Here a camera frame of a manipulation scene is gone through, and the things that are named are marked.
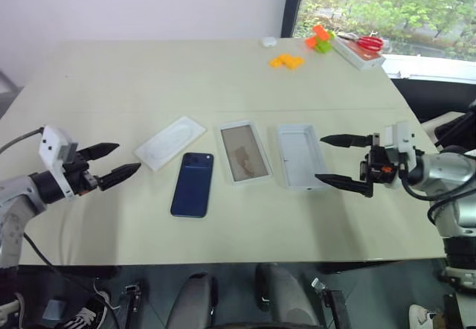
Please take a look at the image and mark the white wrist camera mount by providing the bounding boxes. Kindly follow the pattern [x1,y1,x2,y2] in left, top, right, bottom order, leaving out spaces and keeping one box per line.
[39,124,81,199]
[385,120,418,189]

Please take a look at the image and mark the black metal bracket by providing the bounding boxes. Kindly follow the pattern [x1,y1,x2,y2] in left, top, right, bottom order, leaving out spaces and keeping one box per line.
[310,276,353,329]
[120,281,145,329]

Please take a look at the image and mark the dark blue smartphone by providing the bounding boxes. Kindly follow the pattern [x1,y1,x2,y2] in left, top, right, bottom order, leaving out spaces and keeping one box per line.
[170,152,215,219]

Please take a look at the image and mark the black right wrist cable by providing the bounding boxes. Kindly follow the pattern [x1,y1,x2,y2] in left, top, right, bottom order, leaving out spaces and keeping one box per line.
[399,164,459,234]

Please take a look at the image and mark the white moulded tray insert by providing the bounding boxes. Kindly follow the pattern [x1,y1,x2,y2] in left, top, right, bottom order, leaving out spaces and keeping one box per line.
[133,115,208,171]

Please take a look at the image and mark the orange toy brick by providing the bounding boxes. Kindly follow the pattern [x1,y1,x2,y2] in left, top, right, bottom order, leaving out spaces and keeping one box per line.
[304,25,335,49]

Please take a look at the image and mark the white window sill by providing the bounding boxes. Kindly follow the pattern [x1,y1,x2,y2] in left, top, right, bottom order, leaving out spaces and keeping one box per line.
[381,54,476,80]

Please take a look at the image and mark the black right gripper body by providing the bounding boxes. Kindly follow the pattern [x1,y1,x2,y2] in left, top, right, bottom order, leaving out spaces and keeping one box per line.
[358,132,402,198]

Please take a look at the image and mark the white tray with insert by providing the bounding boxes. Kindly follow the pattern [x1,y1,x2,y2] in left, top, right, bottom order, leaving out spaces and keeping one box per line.
[216,119,275,187]

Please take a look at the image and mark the white box with orange face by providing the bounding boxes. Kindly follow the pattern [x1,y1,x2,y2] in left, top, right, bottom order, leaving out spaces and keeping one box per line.
[330,33,387,72]

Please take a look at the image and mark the grey rounded shape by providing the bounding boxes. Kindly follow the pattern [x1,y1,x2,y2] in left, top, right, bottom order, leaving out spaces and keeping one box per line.
[173,272,219,329]
[254,263,321,329]

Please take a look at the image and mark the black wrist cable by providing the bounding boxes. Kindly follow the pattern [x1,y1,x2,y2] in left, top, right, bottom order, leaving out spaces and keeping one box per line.
[0,127,45,155]
[399,164,459,234]

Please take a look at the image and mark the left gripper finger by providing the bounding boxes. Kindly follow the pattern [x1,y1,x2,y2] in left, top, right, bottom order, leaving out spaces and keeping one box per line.
[77,142,120,161]
[97,162,142,192]

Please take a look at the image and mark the black sneaker with white laces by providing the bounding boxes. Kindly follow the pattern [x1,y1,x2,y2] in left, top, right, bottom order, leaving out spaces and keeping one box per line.
[55,287,120,329]

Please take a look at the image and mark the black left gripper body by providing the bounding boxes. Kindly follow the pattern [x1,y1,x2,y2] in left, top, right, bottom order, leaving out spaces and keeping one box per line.
[62,149,103,197]

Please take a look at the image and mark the green toy brick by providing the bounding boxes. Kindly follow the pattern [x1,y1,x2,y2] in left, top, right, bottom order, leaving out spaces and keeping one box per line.
[314,31,335,54]

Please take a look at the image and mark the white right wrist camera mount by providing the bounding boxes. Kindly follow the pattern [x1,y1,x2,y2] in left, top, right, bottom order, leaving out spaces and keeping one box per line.
[385,120,418,189]

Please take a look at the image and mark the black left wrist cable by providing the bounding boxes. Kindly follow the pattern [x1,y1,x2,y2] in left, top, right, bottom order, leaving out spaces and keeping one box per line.
[0,127,45,155]

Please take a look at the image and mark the red handled scissors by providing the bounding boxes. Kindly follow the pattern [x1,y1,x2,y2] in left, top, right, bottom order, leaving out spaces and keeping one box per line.
[336,33,385,51]

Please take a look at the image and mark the white phone box lid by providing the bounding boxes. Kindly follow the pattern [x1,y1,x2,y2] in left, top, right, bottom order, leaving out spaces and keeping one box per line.
[275,122,330,193]

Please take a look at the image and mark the black window frame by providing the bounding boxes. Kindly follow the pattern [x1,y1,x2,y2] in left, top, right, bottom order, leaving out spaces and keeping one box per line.
[280,0,309,39]

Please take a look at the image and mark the beige bag with black strap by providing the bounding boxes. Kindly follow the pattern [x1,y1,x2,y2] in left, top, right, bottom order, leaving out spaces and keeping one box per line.
[419,109,476,152]

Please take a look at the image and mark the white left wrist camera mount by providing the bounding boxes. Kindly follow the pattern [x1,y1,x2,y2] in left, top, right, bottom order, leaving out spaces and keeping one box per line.
[39,124,81,199]

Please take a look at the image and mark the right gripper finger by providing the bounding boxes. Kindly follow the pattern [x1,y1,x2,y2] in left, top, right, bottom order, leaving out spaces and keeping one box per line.
[319,133,373,149]
[315,173,374,199]

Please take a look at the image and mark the yellow toy brick cluster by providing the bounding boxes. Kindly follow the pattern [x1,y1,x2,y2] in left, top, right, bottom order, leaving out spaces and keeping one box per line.
[268,52,306,71]

